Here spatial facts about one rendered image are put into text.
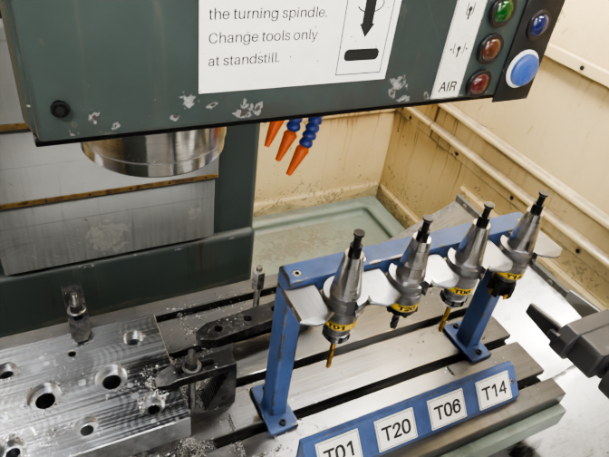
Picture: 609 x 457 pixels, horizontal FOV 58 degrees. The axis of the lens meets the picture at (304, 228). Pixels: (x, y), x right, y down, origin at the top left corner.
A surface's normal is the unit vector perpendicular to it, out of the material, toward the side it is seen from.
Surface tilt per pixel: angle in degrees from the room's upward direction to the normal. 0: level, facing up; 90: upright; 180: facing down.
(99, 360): 0
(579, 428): 24
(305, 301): 0
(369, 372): 0
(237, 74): 90
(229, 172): 90
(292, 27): 90
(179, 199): 90
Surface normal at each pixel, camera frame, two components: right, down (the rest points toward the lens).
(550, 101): -0.89, 0.18
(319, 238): 0.12, -0.79
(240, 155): 0.44, 0.59
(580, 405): -0.26, -0.65
